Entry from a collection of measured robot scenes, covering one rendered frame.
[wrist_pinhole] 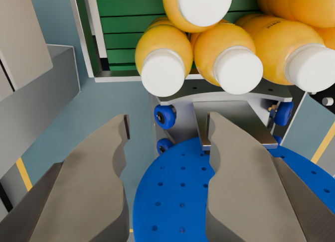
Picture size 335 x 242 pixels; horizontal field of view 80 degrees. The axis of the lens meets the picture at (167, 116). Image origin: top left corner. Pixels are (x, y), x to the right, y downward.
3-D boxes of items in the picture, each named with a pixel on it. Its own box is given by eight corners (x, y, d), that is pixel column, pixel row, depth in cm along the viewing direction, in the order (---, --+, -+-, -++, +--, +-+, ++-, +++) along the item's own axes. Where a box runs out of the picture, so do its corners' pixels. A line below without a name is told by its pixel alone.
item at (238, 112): (192, 113, 38) (201, 159, 28) (192, 101, 37) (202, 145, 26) (245, 111, 38) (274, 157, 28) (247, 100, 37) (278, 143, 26)
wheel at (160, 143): (163, 165, 40) (171, 160, 41) (171, 160, 36) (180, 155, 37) (152, 145, 40) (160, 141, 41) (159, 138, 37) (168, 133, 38)
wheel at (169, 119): (167, 135, 34) (176, 130, 35) (166, 112, 31) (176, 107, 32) (152, 124, 37) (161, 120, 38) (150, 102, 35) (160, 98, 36)
